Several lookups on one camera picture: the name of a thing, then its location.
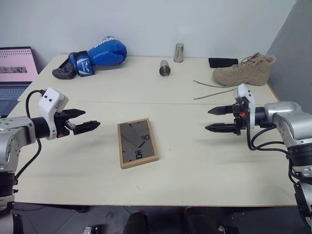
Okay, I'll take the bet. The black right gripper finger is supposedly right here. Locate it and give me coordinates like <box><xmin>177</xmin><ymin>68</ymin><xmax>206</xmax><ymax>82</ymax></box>
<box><xmin>208</xmin><ymin>105</ymin><xmax>235</xmax><ymax>116</ymax></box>
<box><xmin>204</xmin><ymin>123</ymin><xmax>237</xmax><ymax>134</ymax></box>

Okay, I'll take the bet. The wooden framed clock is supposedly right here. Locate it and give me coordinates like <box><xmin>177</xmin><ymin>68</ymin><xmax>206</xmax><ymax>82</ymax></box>
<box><xmin>117</xmin><ymin>118</ymin><xmax>159</xmax><ymax>170</ymax></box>

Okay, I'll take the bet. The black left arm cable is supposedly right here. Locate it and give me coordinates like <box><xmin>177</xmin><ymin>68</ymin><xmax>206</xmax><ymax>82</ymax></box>
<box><xmin>14</xmin><ymin>90</ymin><xmax>46</xmax><ymax>180</ymax></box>

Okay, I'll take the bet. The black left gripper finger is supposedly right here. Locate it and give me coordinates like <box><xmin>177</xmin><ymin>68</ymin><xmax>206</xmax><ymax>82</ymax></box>
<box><xmin>73</xmin><ymin>120</ymin><xmax>101</xmax><ymax>136</ymax></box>
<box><xmin>63</xmin><ymin>109</ymin><xmax>86</xmax><ymax>120</ymax></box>

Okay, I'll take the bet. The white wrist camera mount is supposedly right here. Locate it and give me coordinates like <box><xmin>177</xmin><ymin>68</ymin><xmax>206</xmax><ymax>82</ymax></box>
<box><xmin>234</xmin><ymin>83</ymin><xmax>256</xmax><ymax>129</ymax></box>
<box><xmin>38</xmin><ymin>87</ymin><xmax>69</xmax><ymax>140</ymax></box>

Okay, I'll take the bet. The upright steel cup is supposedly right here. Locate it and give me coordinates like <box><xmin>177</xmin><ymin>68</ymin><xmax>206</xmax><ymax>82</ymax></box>
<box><xmin>173</xmin><ymin>43</ymin><xmax>184</xmax><ymax>63</ymax></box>

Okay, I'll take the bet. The lying steel cup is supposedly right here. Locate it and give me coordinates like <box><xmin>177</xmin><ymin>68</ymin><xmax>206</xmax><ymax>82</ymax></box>
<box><xmin>159</xmin><ymin>59</ymin><xmax>171</xmax><ymax>77</ymax></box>

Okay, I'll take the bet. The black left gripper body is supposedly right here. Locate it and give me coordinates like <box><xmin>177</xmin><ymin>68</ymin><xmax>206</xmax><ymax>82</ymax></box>
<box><xmin>54</xmin><ymin>111</ymin><xmax>77</xmax><ymax>138</ymax></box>

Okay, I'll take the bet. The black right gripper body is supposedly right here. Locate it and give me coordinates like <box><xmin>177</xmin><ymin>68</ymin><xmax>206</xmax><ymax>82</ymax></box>
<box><xmin>232</xmin><ymin>96</ymin><xmax>250</xmax><ymax>136</ymax></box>

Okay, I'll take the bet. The blue boxing glove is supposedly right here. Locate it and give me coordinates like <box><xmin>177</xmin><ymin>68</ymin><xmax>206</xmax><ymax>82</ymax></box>
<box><xmin>68</xmin><ymin>36</ymin><xmax>128</xmax><ymax>78</ymax></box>

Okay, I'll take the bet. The black game controller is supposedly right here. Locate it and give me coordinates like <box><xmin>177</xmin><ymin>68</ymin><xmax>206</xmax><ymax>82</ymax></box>
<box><xmin>52</xmin><ymin>59</ymin><xmax>76</xmax><ymax>80</ymax></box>

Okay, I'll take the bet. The tan lace-up boot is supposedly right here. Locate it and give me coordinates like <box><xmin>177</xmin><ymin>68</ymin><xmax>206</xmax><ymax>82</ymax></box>
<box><xmin>193</xmin><ymin>52</ymin><xmax>277</xmax><ymax>100</ymax></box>

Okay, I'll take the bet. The black wallet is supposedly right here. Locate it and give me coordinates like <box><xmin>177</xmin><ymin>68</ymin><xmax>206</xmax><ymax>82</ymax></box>
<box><xmin>208</xmin><ymin>58</ymin><xmax>239</xmax><ymax>69</ymax></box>

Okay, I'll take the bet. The dark rounded shape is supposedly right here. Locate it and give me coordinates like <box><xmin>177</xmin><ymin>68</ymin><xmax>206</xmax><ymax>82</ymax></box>
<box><xmin>123</xmin><ymin>211</ymin><xmax>149</xmax><ymax>234</ymax></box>

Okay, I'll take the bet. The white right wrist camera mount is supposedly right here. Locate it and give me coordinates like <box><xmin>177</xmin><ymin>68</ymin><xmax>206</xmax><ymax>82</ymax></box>
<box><xmin>234</xmin><ymin>83</ymin><xmax>256</xmax><ymax>129</ymax></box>

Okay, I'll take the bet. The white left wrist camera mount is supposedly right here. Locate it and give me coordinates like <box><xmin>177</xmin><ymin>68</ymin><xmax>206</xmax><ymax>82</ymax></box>
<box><xmin>38</xmin><ymin>87</ymin><xmax>69</xmax><ymax>140</ymax></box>

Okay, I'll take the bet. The laptop computer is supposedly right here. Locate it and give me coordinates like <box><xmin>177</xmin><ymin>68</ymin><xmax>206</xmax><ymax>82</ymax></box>
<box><xmin>0</xmin><ymin>46</ymin><xmax>39</xmax><ymax>117</ymax></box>

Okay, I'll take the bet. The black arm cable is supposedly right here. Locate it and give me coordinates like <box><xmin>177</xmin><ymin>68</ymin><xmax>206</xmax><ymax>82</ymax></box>
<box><xmin>14</xmin><ymin>90</ymin><xmax>46</xmax><ymax>180</ymax></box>
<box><xmin>246</xmin><ymin>123</ymin><xmax>291</xmax><ymax>155</ymax></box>

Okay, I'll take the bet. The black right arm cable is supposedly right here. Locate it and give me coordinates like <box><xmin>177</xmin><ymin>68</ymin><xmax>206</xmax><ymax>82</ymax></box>
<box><xmin>246</xmin><ymin>123</ymin><xmax>291</xmax><ymax>155</ymax></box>

